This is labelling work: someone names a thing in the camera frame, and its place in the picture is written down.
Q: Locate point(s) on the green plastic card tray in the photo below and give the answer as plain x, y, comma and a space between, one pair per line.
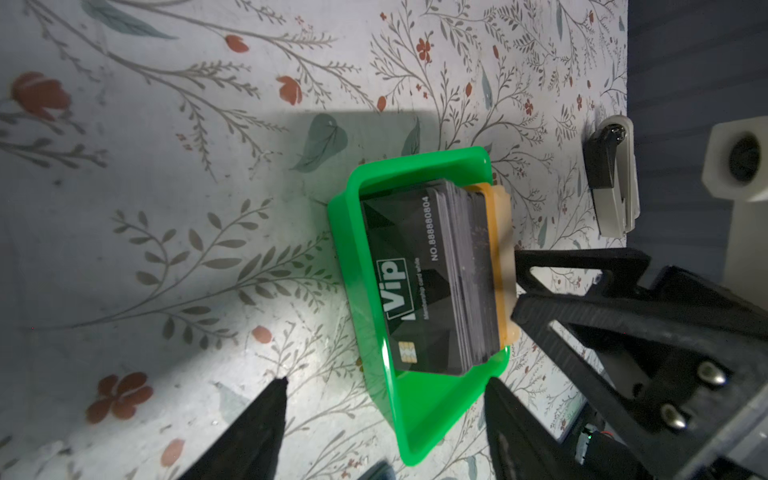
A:
420, 407

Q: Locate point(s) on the stack of cards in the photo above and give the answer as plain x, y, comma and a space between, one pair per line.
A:
445, 274

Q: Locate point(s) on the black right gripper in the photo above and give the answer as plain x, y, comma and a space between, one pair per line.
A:
681, 380

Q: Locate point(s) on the beige black stapler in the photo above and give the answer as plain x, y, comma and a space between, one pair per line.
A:
611, 172

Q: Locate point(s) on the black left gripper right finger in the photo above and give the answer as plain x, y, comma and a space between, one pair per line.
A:
520, 447

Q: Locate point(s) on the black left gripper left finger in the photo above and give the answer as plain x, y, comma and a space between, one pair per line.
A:
250, 447

